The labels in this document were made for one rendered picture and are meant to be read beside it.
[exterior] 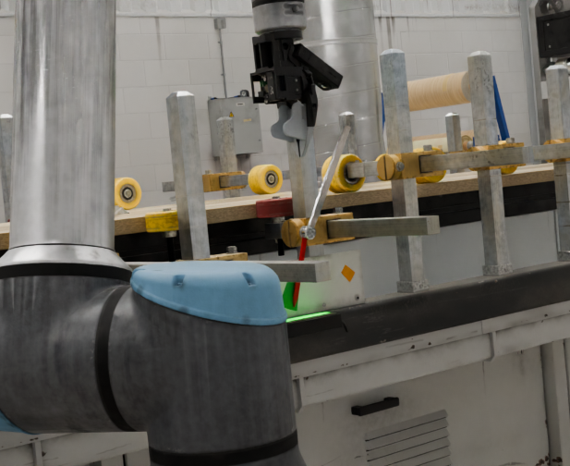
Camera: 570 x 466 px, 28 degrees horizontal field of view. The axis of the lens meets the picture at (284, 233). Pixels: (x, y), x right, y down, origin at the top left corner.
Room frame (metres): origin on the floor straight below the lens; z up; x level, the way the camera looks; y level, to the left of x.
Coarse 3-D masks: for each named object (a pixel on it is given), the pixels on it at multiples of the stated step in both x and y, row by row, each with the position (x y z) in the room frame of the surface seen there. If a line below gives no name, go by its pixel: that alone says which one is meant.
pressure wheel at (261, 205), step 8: (264, 200) 2.20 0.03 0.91; (272, 200) 2.19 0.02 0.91; (280, 200) 2.19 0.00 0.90; (288, 200) 2.20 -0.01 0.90; (256, 208) 2.22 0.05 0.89; (264, 208) 2.20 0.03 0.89; (272, 208) 2.19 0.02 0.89; (280, 208) 2.19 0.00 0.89; (288, 208) 2.20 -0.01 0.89; (264, 216) 2.20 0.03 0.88; (272, 216) 2.19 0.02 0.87; (280, 216) 2.19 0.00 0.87; (280, 240) 2.22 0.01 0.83; (280, 248) 2.22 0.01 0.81
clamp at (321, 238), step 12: (324, 216) 2.09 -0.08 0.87; (336, 216) 2.11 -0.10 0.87; (348, 216) 2.13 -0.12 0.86; (288, 228) 2.07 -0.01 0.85; (324, 228) 2.09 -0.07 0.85; (288, 240) 2.07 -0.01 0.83; (300, 240) 2.06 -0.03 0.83; (312, 240) 2.07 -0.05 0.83; (324, 240) 2.09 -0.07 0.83; (336, 240) 2.11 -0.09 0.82
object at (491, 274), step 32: (416, 288) 2.23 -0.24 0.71; (448, 288) 2.26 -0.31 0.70; (480, 288) 2.32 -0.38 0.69; (512, 288) 2.37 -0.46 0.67; (544, 288) 2.44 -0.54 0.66; (352, 320) 2.10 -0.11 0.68; (384, 320) 2.15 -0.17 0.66; (416, 320) 2.20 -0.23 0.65; (448, 320) 2.25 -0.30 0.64; (480, 320) 2.32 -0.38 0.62; (320, 352) 2.05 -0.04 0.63
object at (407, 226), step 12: (408, 216) 1.96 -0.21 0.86; (420, 216) 1.92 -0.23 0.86; (432, 216) 1.91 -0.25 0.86; (264, 228) 2.24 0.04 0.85; (276, 228) 2.21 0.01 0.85; (336, 228) 2.07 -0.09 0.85; (348, 228) 2.05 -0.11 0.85; (360, 228) 2.02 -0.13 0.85; (372, 228) 2.00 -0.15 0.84; (384, 228) 1.98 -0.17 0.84; (396, 228) 1.95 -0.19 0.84; (408, 228) 1.93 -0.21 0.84; (420, 228) 1.91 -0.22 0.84; (432, 228) 1.91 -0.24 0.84; (276, 240) 2.23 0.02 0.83
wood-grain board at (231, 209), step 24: (528, 168) 3.21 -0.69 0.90; (552, 168) 2.88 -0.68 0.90; (288, 192) 3.06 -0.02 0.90; (360, 192) 2.42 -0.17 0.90; (384, 192) 2.46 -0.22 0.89; (432, 192) 2.55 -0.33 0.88; (456, 192) 2.60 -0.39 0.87; (120, 216) 2.23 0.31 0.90; (144, 216) 2.09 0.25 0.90; (216, 216) 2.19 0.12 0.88; (240, 216) 2.22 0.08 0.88; (0, 240) 1.92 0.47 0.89
